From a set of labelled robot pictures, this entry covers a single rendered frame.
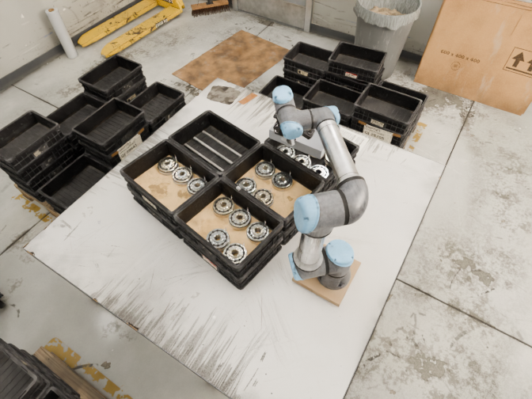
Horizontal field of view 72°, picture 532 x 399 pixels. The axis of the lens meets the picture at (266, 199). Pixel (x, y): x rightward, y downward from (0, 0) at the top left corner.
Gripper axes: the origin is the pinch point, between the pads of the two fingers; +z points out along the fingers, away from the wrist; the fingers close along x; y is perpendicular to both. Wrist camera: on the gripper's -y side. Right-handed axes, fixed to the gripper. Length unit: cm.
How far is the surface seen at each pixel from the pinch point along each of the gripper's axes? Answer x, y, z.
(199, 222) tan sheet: 50, 26, 11
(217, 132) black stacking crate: -3, 52, 26
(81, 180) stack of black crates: 50, 150, 69
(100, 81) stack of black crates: -27, 190, 69
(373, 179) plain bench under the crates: -18, -36, 45
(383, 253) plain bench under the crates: 22, -55, 33
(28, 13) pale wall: -75, 330, 82
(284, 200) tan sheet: 21.1, -3.0, 19.4
